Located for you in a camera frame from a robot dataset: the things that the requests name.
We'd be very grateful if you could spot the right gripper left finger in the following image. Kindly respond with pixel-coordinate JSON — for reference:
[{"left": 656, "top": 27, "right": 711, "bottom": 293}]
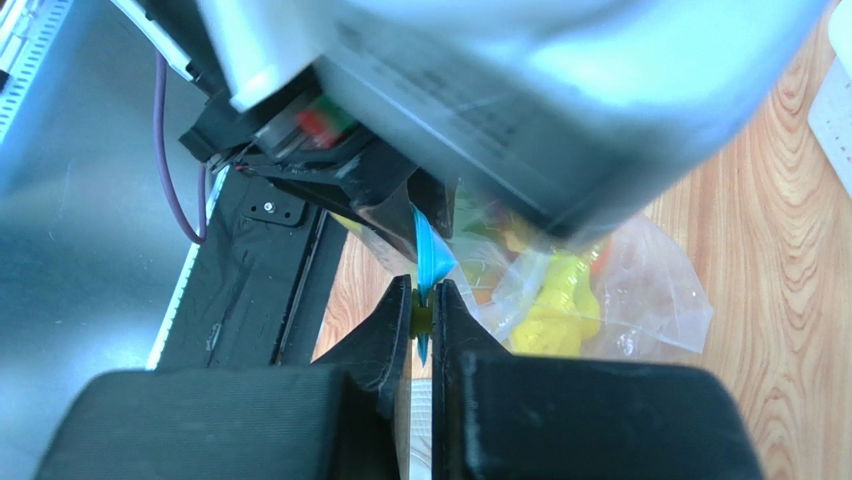
[{"left": 36, "top": 275, "right": 413, "bottom": 479}]

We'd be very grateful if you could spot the white plastic basket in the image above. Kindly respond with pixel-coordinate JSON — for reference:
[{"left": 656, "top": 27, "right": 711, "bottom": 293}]
[{"left": 808, "top": 0, "right": 851, "bottom": 195}]

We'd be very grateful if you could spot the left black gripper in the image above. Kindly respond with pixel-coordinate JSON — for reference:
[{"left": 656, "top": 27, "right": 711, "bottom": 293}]
[{"left": 180, "top": 73, "right": 455, "bottom": 260}]

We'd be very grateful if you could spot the clear zip top bag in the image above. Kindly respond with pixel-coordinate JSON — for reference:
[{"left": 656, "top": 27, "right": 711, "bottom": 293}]
[{"left": 332, "top": 186, "right": 715, "bottom": 374}]

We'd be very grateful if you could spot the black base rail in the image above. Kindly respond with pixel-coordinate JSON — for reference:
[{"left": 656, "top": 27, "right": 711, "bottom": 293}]
[{"left": 146, "top": 169, "right": 347, "bottom": 370}]

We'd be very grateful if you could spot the yellow fake fruit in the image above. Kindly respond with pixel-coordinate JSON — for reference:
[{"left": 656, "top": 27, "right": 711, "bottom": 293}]
[{"left": 509, "top": 254, "right": 602, "bottom": 358}]

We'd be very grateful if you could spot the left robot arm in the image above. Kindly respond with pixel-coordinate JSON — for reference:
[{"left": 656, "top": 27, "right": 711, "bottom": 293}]
[{"left": 118, "top": 1, "right": 826, "bottom": 258}]

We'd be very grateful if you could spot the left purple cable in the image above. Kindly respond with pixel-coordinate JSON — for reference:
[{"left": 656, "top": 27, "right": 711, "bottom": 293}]
[{"left": 152, "top": 51, "right": 209, "bottom": 246}]

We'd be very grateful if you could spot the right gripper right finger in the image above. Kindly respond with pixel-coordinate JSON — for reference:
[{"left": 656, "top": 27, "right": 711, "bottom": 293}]
[{"left": 432, "top": 280, "right": 763, "bottom": 479}]

